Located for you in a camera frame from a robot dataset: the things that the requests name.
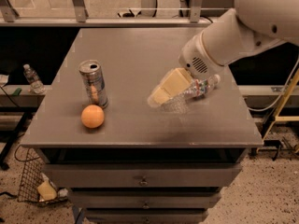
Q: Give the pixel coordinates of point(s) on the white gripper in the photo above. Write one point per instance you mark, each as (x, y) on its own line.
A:
(193, 59)

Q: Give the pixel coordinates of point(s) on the silver redbull can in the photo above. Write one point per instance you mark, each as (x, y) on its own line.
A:
(93, 79)

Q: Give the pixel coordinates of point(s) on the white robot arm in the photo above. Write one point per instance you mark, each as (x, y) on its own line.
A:
(249, 28)

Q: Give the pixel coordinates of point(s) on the clear plastic water bottle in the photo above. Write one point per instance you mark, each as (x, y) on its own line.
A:
(198, 89)

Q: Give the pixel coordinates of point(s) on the grey drawer cabinet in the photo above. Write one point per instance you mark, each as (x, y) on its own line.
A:
(141, 166)

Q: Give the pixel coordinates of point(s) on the orange fruit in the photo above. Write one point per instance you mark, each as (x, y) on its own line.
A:
(92, 116)

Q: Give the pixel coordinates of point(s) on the yellow metal stand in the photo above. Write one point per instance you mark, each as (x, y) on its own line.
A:
(275, 117)

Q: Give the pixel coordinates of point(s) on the small water bottle background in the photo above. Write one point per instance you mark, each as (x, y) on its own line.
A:
(34, 80)

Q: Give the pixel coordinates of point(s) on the green object on shelf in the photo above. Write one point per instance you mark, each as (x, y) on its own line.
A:
(17, 92)

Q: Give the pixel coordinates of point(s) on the yellow sponge in basket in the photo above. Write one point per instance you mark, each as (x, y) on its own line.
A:
(47, 191)

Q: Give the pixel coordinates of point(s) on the black wire basket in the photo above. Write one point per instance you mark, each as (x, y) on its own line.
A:
(31, 178)

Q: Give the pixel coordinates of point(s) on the grey metal rail frame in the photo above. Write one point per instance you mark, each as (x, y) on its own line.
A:
(111, 13)

